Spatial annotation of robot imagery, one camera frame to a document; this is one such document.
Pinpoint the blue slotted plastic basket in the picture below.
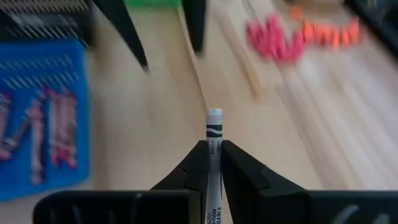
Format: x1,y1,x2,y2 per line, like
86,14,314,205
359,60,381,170
0,39,91,202

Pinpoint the orange earplug pile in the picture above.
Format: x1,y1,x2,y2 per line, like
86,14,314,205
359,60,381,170
300,17,362,52

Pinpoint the green plastic basket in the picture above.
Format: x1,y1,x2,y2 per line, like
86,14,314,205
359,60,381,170
123,0,183,9

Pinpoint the black slotted plastic basket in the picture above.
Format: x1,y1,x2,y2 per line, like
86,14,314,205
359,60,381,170
0,0,94,47

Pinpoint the white crayon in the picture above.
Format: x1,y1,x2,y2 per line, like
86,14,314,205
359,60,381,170
205,108,224,224

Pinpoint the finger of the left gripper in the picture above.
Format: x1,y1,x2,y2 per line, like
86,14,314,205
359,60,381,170
182,0,207,56
92,0,150,73

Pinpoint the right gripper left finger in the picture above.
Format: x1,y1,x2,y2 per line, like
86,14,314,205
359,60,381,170
32,139,210,224

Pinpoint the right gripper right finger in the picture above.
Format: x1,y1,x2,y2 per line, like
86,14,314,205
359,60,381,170
221,139,398,224

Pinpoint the pink crayon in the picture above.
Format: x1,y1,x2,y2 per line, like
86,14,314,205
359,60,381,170
0,93,10,161
60,88,78,169
29,99,45,185
0,114,32,155
46,88,63,166

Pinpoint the single orange earplug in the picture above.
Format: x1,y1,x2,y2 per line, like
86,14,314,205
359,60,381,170
289,5,304,20

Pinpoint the pink earplug pile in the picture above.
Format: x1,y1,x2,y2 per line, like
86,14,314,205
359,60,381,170
245,14,306,65

